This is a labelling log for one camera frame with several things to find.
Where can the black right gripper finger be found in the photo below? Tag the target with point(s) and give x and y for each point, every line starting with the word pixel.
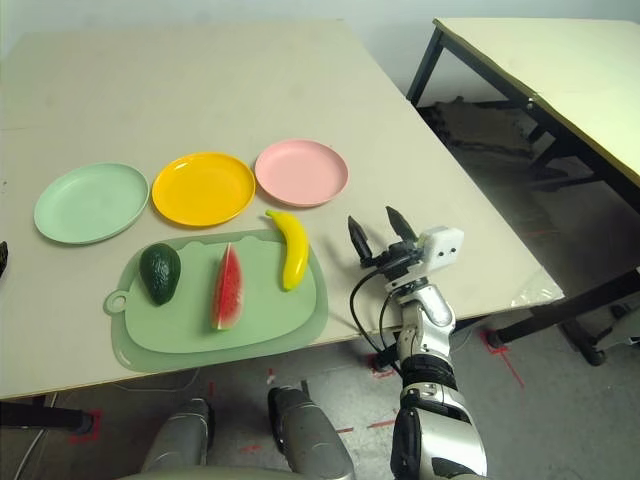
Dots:
pixel 360 240
pixel 401 227

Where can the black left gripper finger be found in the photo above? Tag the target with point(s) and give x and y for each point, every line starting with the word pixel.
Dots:
pixel 3 257

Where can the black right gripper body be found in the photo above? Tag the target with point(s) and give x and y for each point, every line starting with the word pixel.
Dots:
pixel 395 260

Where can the yellow toy banana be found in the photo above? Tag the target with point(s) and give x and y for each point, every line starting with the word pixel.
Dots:
pixel 295 250

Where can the red toy watermelon slice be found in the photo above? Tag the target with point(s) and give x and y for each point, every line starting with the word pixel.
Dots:
pixel 227 290

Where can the dark green toy avocado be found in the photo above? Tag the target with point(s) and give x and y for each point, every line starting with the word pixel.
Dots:
pixel 160 275

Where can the pink round plate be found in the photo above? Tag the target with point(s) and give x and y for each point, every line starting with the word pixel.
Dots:
pixel 300 172

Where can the pale green round plate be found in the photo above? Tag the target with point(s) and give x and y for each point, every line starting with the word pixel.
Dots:
pixel 90 202

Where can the clear plastic corner film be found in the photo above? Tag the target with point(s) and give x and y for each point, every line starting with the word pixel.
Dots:
pixel 537 292

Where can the black metal table leg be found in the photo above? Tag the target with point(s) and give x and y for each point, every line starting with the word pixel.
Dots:
pixel 550 317
pixel 40 416

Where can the yellow round plate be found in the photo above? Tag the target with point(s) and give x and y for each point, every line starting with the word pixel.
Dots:
pixel 202 190

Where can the silver robot left leg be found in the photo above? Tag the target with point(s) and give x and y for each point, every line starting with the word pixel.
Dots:
pixel 180 435

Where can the grey robot torso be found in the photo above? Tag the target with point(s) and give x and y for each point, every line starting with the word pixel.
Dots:
pixel 200 475

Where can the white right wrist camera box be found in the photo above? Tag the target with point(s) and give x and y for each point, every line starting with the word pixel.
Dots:
pixel 441 249

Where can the beige side table black frame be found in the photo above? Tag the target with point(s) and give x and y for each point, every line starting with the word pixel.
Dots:
pixel 550 60

